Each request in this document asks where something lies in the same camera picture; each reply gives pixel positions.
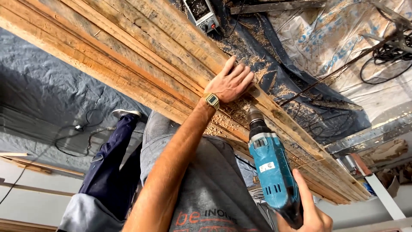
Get person's right hand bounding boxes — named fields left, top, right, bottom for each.
left=276, top=169, right=334, bottom=232

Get person's left hand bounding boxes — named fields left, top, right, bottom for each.
left=204, top=55, right=255, bottom=104

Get blue electric drill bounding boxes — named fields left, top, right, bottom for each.
left=246, top=108, right=305, bottom=230

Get stack of long wooden planks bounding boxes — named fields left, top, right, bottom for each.
left=0, top=0, right=371, bottom=206

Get gold digital wristwatch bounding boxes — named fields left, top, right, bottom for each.
left=202, top=92, right=221, bottom=111

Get dark blue tarp with sawdust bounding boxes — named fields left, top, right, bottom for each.
left=171, top=0, right=372, bottom=146

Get grey metal power box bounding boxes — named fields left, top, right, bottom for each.
left=182, top=0, right=221, bottom=34

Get dark weathered wooden board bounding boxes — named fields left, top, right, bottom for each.
left=230, top=0, right=327, bottom=15

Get rough brown wood piece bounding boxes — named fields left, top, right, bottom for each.
left=357, top=139, right=409, bottom=167

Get grey metal beam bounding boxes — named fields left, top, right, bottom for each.
left=324, top=112, right=412, bottom=159

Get person's grey printed t-shirt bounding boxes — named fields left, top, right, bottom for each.
left=140, top=111, right=275, bottom=232

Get thin rusty metal rod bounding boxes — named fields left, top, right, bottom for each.
left=279, top=32, right=398, bottom=107

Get person's grey shoe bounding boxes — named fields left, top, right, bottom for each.
left=111, top=108, right=142, bottom=120

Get white printed plastic sheet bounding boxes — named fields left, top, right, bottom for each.
left=267, top=0, right=412, bottom=124

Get person's navy trousers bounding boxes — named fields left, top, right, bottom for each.
left=79, top=114, right=143, bottom=221

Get grey metal stand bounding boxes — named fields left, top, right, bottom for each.
left=362, top=0, right=412, bottom=55

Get grey-blue tarp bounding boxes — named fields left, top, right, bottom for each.
left=0, top=27, right=152, bottom=175

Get light grey garment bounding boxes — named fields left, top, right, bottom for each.
left=56, top=193, right=125, bottom=232

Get thin wooden slats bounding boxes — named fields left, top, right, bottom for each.
left=0, top=152, right=85, bottom=177

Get white metal frame bar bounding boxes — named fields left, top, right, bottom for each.
left=350, top=153, right=407, bottom=221

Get loose black cable on tarp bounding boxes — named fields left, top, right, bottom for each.
left=304, top=108, right=356, bottom=140

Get thin black cable with plug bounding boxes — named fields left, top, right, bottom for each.
left=0, top=108, right=145, bottom=207

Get coiled black cable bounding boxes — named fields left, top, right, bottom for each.
left=359, top=28, right=412, bottom=85

